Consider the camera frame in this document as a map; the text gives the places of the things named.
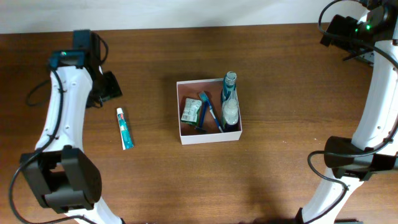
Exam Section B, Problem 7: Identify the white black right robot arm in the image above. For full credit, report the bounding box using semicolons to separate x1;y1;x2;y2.
294;0;397;223

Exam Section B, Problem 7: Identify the white open cardboard box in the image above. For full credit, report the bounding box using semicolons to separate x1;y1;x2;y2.
177;78;243;145

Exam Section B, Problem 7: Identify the teal mouthwash bottle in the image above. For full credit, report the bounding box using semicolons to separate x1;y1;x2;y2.
220;71;237;104

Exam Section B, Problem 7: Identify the blue white toothbrush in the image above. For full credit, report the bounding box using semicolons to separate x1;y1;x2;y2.
199;91;223;133

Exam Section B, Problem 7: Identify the clear pump soap bottle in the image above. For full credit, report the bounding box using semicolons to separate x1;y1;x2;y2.
221;99;239;132

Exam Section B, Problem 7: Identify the green white toothpaste tube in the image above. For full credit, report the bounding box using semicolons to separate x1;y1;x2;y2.
116;108;134;150

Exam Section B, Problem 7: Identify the green Dettol soap pack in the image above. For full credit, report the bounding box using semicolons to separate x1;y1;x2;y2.
180;98;202;126

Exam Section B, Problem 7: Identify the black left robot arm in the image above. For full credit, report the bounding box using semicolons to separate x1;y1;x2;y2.
19;29;124;223

